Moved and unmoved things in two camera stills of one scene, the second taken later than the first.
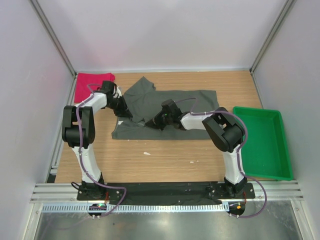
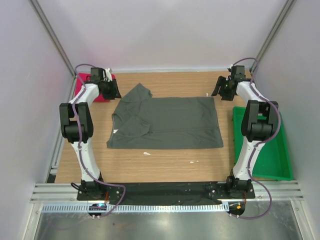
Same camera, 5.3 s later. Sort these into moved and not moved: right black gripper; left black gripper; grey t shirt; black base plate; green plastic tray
Moved: left black gripper; grey t shirt; right black gripper
Not moved: green plastic tray; black base plate
